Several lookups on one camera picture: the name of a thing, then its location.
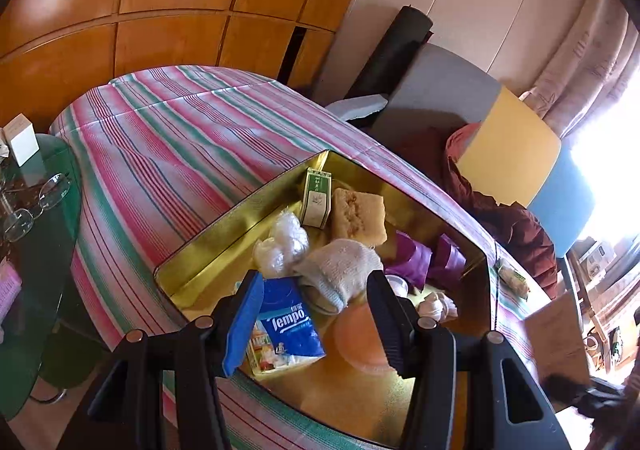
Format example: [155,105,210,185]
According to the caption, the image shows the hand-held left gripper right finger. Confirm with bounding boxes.
[366,269,573,450]

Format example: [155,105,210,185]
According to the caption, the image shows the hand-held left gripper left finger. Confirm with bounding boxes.
[70,270,266,450]

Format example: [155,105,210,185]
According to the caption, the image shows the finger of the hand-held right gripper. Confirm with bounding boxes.
[542,372,596,406]

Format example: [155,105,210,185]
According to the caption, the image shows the orange round lid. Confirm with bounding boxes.
[332,302,401,373]

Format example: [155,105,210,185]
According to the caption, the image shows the blue tissue pack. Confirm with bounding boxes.
[245,276,327,377]

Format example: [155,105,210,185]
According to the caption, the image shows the brown cardboard sheet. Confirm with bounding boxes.
[522,287,593,388]

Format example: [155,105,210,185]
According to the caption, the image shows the purple snack packet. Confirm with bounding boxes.
[387,230,433,293]
[427,235,471,291]

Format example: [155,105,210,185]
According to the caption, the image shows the gold metal tin box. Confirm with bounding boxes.
[152,149,498,448]

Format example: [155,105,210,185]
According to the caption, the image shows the white knit sock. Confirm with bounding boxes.
[292,238,385,315]

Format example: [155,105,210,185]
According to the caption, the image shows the small white cup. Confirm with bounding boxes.
[385,275,413,298]

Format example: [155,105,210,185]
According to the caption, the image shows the clear plastic bag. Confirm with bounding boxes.
[252,210,310,278]

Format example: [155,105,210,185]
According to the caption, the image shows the tan sponge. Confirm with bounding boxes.
[331,187,388,247]

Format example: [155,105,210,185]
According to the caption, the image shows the green and white snack packet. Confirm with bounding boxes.
[495,262,531,301]

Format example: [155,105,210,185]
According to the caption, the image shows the white cardboard box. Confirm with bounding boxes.
[580,240,616,278]

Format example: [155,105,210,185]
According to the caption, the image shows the green and white small carton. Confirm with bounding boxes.
[300,167,333,229]

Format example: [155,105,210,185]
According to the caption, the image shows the maroon jacket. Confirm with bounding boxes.
[395,122,558,301]

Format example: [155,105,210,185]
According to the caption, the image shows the blue cushion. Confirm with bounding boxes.
[527,145,596,258]

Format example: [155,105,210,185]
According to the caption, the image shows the striped pink green tablecloth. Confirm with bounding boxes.
[47,65,551,450]

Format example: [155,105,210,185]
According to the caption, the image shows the yellow cushion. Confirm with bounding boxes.
[457,87,561,208]

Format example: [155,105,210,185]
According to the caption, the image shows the green glass table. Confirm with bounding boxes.
[0,132,83,423]

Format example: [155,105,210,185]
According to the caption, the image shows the grey foam piece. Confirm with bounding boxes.
[325,93,390,121]

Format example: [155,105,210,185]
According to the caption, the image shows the pink paper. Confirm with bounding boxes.
[0,260,23,326]

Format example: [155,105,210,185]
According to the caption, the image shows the grey cushion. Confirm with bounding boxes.
[372,44,501,141]

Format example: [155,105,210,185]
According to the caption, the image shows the black rolled mat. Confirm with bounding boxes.
[345,5,433,101]

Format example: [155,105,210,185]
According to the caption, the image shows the small white box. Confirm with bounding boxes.
[2,113,38,167]

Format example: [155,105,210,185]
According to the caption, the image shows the pale patterned curtain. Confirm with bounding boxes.
[520,0,640,141]

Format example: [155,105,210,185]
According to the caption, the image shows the wire frame eyeglasses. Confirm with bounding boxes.
[2,172,73,243]

